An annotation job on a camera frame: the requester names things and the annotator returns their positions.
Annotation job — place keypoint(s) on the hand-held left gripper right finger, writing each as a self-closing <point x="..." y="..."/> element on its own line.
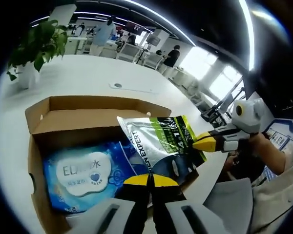
<point x="166" y="195"/>

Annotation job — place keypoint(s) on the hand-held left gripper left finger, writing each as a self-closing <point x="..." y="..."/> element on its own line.
<point x="134" y="195"/>

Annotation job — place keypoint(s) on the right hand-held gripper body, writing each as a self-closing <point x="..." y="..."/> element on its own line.
<point x="247" y="117"/>

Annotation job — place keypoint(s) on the silver green soft pouch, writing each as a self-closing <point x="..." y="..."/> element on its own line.
<point x="156" y="139"/>

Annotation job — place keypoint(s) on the blue wet wipes soft pack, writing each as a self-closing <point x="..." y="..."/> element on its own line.
<point x="70" y="185"/>

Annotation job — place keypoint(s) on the brown cardboard shoe box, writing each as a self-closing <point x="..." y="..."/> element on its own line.
<point x="88" y="122"/>

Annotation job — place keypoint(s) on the grey mesh office chair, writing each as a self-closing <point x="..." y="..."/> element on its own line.
<point x="229" y="202"/>

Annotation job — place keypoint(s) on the ceiling light strip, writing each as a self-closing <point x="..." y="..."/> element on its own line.
<point x="252" y="48"/>

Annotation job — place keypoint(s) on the white office chair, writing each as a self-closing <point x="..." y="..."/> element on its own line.
<point x="128" y="52"/>
<point x="153" y="61"/>

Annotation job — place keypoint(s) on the green plant in white pot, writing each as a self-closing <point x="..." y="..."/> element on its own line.
<point x="36" y="41"/>

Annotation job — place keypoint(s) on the wall display screen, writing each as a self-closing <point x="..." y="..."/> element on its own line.
<point x="135" y="27"/>

